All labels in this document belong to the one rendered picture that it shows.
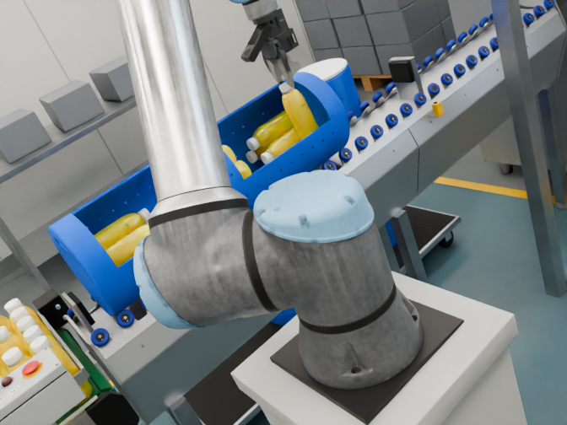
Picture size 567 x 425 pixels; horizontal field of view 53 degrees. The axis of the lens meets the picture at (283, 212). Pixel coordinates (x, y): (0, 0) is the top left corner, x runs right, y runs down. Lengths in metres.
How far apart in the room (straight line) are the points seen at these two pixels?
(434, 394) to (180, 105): 0.52
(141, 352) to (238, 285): 0.83
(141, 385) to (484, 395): 0.96
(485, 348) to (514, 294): 1.73
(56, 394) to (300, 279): 0.68
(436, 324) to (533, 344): 1.50
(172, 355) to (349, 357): 0.86
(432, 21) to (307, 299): 4.22
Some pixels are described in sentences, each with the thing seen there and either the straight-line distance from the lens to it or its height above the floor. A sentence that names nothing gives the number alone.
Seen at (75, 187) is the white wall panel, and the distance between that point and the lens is 4.95.
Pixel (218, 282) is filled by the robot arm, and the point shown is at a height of 1.32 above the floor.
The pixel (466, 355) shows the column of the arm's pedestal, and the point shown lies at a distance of 0.86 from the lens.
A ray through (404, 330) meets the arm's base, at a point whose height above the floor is 1.15.
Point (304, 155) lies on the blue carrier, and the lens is 1.67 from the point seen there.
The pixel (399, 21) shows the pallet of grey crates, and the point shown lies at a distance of 4.66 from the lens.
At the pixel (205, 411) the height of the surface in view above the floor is 0.15.
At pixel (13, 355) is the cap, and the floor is 1.08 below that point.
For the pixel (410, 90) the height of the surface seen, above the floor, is 0.96.
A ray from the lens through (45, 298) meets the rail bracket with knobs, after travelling 1.78.
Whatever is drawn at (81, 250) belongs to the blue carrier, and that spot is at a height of 1.18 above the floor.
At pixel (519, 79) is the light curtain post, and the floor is 0.94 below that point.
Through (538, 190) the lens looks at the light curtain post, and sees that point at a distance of 2.24.
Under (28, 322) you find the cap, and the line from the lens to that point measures 1.53.
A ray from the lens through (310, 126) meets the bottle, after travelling 1.72.
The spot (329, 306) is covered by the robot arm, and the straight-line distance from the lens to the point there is 0.77.
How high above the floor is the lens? 1.71
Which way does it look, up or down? 27 degrees down
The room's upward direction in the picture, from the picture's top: 23 degrees counter-clockwise
